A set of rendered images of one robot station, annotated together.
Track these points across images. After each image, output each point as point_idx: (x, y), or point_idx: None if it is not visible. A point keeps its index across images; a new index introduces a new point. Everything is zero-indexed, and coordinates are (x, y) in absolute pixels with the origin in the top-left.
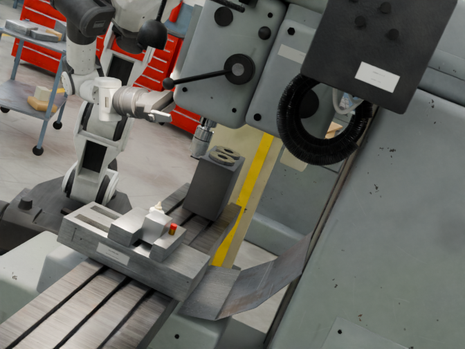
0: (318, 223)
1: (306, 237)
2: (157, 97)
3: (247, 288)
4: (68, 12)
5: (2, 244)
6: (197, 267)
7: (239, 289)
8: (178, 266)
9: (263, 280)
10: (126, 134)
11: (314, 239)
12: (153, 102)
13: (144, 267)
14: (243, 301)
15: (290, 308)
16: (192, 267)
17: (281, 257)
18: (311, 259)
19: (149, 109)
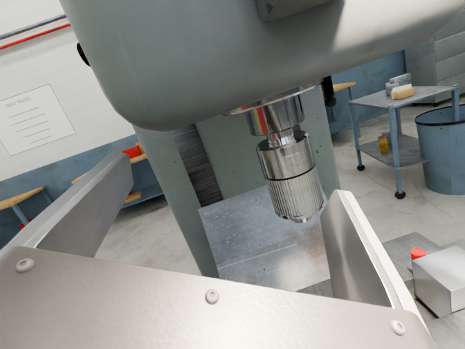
0: (216, 182)
1: (207, 215)
2: (225, 345)
3: (288, 263)
4: None
5: None
6: (388, 244)
7: (290, 275)
8: (426, 248)
9: (272, 248)
10: None
11: (260, 169)
12: (364, 329)
13: None
14: (321, 247)
15: (338, 180)
16: (399, 245)
17: (226, 246)
18: (326, 137)
19: (434, 345)
